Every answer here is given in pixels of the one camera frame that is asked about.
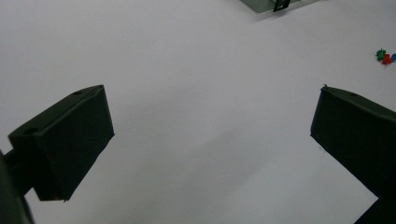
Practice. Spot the red pushpin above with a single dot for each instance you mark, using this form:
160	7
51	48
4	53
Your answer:
387	59

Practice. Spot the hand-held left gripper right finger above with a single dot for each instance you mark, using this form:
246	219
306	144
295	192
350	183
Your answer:
358	133

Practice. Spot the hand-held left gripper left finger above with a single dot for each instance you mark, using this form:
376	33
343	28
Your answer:
68	140

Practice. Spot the clear grey compartment storage box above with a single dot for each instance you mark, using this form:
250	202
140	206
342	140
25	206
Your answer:
264	4

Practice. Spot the green pushpin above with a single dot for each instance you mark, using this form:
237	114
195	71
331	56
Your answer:
380	54

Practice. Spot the blue pushpin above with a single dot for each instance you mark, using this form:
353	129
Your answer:
394	57

